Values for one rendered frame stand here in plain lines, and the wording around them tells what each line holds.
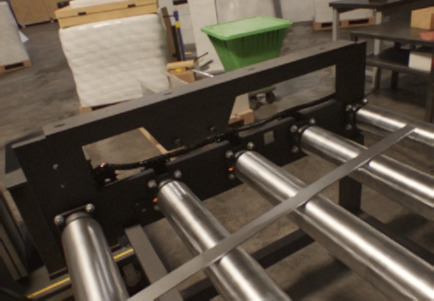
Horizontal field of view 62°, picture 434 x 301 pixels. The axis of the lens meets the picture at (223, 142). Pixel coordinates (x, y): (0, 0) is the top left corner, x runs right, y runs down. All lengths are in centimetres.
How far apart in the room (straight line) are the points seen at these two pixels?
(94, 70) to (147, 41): 72
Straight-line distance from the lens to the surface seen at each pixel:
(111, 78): 461
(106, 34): 446
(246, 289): 82
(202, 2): 487
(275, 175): 114
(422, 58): 351
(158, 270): 109
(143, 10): 446
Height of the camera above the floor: 153
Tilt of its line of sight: 27 degrees down
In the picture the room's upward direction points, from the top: 8 degrees counter-clockwise
